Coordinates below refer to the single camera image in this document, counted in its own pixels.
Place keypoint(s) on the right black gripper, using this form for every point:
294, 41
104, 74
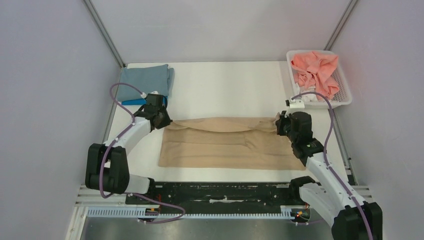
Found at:
283, 124

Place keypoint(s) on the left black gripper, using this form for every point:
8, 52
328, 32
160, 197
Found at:
167, 120

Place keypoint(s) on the beige t shirt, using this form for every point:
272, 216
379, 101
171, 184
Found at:
228, 143

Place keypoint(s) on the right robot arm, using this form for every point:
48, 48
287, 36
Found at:
348, 214

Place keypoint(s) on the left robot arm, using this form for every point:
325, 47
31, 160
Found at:
107, 168

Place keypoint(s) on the bright blue folded t shirt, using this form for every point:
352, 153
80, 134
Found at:
136, 101

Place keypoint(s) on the white t shirt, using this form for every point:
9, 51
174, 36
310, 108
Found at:
313, 93

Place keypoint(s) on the grey-blue folded t shirt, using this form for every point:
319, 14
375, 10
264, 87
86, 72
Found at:
135, 81

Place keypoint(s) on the pink t shirt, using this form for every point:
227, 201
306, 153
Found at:
314, 69

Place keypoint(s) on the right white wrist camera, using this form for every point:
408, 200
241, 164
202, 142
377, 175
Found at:
295, 104

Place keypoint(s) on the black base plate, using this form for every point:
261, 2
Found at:
227, 197

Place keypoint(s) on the right corner aluminium post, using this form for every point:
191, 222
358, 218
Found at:
340, 24

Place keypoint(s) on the corner aluminium post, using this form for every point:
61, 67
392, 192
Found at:
340, 24
103, 32

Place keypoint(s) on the white cable duct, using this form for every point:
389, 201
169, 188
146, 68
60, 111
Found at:
146, 213

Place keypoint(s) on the left corner aluminium post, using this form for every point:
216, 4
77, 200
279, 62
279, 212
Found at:
103, 32

